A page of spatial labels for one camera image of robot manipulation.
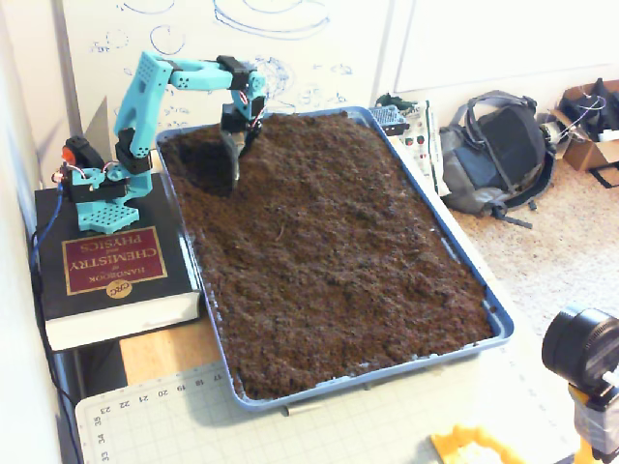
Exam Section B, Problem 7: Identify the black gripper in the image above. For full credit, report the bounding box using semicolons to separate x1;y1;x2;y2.
220;103;263;189

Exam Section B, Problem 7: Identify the brown soil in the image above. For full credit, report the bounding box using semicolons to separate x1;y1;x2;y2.
158;110;494;401

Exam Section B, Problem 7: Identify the whiteboard with blue drawings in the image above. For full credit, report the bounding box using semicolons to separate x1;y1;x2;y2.
60;0;393;131

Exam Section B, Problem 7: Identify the black perforated box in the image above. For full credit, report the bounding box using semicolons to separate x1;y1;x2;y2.
369;104;410;137

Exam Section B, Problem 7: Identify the white potting soil bag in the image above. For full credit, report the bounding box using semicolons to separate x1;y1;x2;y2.
386;99;451;197

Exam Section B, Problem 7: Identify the black chemistry physics handbook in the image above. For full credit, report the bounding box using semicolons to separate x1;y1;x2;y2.
33;173;204;352

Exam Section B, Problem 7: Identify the grey backpack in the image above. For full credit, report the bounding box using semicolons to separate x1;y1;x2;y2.
438;90;557;229

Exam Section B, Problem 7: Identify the short metal rod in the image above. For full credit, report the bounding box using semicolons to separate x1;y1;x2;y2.
282;401;323;417

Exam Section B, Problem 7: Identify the blank white board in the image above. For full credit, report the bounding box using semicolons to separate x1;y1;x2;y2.
392;0;619;94

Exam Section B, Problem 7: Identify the grey cutting mat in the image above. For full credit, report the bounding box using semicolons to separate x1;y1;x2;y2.
74;355;581;464

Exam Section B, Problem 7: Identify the blue plastic tray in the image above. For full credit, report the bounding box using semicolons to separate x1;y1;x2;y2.
154;104;515;413

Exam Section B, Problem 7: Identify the cardboard box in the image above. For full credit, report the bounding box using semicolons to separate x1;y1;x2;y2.
550;79;619;188

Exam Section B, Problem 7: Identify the yellow plastic object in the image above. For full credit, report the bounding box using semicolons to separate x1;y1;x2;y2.
429;423;526;464

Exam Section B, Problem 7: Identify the blue cable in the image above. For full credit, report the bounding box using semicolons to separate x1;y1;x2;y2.
29;186;67;272

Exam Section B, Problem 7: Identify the black cable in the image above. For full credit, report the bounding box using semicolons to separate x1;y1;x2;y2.
29;231;83;464

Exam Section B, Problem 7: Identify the black camera lens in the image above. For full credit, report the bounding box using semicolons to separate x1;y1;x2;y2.
541;304;619;412

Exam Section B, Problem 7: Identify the yellow camera stand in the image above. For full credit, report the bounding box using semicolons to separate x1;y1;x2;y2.
568;384;619;464

